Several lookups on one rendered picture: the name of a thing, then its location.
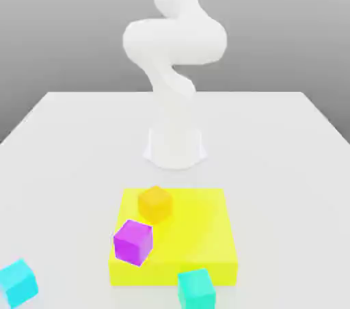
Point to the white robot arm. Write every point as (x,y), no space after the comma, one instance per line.
(175,41)

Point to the small orange cube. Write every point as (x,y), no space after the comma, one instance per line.
(155,205)

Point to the small purple cube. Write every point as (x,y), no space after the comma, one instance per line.
(133,243)

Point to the small turquoise cube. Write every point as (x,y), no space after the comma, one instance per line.
(195,288)

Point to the small cyan cube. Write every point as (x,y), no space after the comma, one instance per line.
(18,283)

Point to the large yellow box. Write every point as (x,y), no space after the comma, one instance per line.
(197,232)

